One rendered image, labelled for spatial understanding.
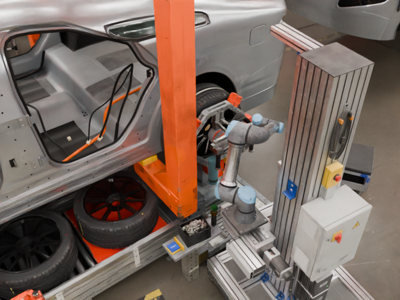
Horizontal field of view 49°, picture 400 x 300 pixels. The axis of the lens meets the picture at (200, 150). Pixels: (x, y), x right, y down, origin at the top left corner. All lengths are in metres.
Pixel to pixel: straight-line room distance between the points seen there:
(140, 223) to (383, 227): 2.15
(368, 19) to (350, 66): 3.23
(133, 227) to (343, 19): 3.38
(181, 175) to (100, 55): 1.77
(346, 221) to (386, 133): 2.92
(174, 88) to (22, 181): 1.22
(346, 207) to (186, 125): 1.06
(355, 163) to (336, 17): 1.90
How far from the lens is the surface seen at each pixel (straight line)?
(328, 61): 2.14
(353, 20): 5.36
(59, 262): 3.26
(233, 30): 3.43
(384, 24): 5.41
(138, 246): 3.35
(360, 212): 2.55
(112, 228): 3.34
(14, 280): 3.26
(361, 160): 4.30
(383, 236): 4.17
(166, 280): 3.63
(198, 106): 3.32
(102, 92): 3.81
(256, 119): 3.01
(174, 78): 2.51
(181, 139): 2.79
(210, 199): 3.96
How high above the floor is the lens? 3.02
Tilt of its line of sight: 40 degrees down
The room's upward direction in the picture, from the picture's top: straight up
